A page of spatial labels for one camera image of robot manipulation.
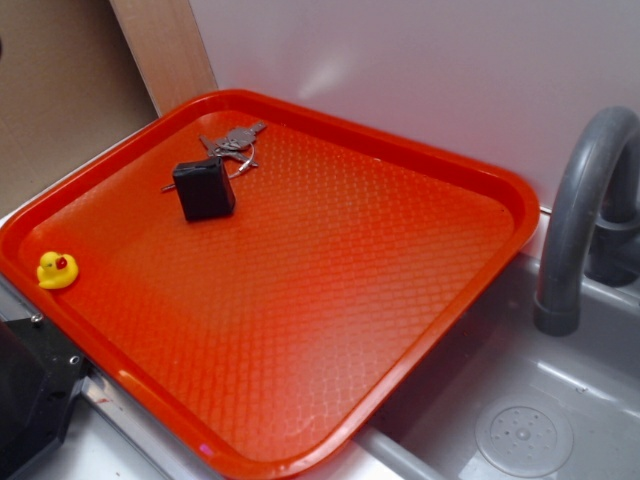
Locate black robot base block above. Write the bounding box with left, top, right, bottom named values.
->
left=1, top=314, right=88, bottom=479

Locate small black box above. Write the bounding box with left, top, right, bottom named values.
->
left=172, top=157, right=236, bottom=221

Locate red plastic tray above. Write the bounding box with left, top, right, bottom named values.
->
left=1, top=90, right=539, bottom=479

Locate silver key bunch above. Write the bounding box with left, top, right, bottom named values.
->
left=160, top=121, right=266, bottom=193

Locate grey plastic sink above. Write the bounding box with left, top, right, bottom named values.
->
left=0, top=209, right=640, bottom=480

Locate wooden board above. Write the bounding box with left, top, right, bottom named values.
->
left=111, top=0, right=218, bottom=116

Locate yellow rubber duck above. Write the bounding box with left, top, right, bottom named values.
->
left=36, top=251, right=79, bottom=290

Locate grey curved faucet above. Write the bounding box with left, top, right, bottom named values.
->
left=534, top=106, right=639, bottom=336

